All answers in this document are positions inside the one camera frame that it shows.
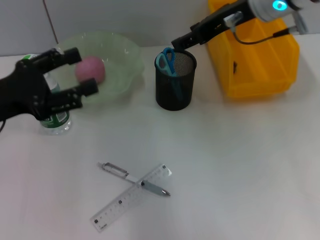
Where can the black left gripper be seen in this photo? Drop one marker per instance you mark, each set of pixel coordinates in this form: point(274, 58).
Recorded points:
point(22, 92)

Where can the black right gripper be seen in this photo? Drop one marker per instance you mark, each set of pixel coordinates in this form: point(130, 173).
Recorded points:
point(225, 17)

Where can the pink peach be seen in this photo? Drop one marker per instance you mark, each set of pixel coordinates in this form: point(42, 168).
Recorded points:
point(91, 67)

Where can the blue capped scissors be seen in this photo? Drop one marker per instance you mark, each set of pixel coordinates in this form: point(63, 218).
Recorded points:
point(167, 62)

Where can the clear water bottle green label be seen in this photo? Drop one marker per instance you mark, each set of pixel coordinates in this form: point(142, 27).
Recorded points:
point(56, 127)

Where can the white grey ballpoint pen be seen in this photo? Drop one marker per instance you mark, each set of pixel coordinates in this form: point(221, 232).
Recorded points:
point(115, 170)

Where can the transparent plastic ruler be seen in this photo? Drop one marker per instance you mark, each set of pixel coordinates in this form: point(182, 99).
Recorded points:
point(120, 200)

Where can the green glass fruit plate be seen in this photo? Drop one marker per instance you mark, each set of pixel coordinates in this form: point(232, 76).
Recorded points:
point(120, 62)

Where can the black mesh pen holder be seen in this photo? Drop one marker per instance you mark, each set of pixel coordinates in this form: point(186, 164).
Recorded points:
point(173, 97)

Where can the yellow plastic storage bin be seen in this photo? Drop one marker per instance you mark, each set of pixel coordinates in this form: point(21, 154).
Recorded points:
point(262, 62)

